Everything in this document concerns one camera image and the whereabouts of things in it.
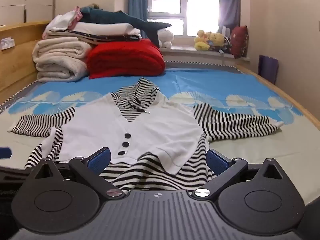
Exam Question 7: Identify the wooden headboard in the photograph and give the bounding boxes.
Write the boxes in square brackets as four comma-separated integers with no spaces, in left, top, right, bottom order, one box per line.
[0,21,52,100]

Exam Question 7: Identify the striped plush toy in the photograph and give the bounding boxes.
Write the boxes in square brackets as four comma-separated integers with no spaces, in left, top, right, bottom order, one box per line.
[220,36,233,53]

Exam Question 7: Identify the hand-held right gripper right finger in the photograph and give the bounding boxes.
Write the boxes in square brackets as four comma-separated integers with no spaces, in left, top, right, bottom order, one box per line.
[191,149,290,199]

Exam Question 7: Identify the pink cloth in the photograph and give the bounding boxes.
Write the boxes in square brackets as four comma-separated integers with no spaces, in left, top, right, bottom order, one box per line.
[67,6,83,29]

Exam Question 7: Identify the wooden bed frame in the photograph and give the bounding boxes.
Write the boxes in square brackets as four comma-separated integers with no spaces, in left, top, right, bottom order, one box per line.
[235,64,320,145]

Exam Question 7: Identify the white wardrobe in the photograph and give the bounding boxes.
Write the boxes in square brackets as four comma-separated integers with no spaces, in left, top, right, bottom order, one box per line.
[0,0,55,26]

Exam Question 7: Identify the window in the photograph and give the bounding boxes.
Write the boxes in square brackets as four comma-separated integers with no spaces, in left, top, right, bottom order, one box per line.
[147,0,222,37]

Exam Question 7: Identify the cream folded blanket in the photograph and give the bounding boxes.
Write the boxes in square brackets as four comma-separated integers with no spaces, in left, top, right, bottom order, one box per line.
[32,37,94,82]

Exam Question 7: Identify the red folded blanket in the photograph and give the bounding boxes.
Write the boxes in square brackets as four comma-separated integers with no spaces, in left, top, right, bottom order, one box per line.
[86,39,166,80]

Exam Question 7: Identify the tissue pack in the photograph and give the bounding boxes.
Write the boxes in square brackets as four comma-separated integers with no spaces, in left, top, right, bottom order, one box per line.
[0,37,15,52]

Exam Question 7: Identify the blue curtain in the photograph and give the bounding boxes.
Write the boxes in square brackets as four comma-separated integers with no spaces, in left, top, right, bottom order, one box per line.
[219,0,241,30]
[128,0,149,39]

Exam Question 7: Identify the teal shark plush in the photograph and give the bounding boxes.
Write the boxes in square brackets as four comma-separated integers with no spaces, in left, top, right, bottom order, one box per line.
[80,5,173,47]

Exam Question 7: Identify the yellow plush toy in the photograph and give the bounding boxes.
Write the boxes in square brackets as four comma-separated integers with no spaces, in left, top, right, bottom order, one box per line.
[195,29,213,51]
[209,32,225,52]

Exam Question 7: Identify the dark red pillow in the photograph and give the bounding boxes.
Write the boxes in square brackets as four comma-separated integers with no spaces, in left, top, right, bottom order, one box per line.
[230,25,249,58]

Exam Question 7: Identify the white plush toy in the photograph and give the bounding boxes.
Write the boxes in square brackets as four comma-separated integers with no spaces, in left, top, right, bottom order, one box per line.
[157,27,175,49]

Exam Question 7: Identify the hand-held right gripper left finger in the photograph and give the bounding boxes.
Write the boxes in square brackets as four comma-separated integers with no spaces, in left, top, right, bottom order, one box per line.
[27,147,127,199]

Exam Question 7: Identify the window sill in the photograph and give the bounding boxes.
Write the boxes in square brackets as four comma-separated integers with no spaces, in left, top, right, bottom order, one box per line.
[161,45,250,63]

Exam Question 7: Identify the striped and white sweater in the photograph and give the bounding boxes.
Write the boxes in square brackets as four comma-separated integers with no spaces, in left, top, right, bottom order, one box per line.
[7,77,285,192]

